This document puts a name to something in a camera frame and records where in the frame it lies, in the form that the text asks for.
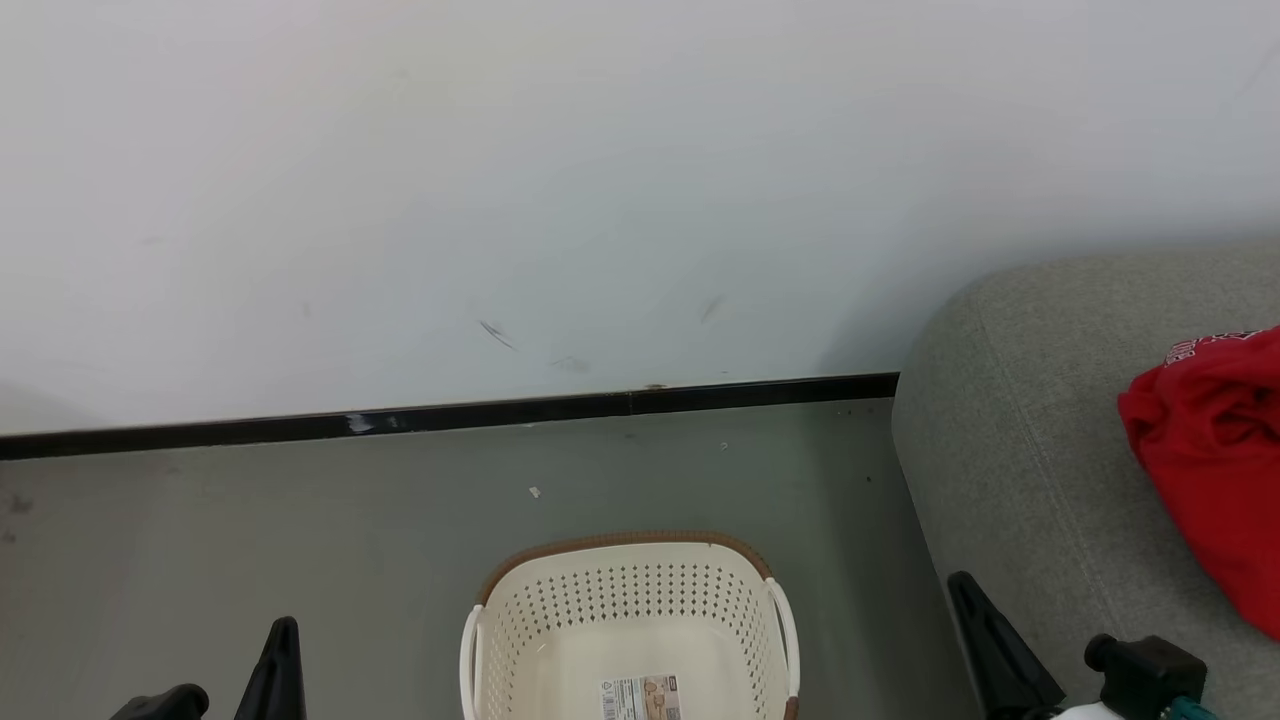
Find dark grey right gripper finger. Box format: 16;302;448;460
946;570;1067;720

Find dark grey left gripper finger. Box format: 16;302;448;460
233;616;307;720

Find red and white cloth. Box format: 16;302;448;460
1117;326;1280;642

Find grey fabric sofa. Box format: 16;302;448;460
890;240;1280;720

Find black baseboard strip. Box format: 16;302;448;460
0;372;901;462

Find printed paper label sticker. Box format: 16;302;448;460
600;676;682;720

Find cream perforated laundry basket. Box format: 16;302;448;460
459;531;802;720

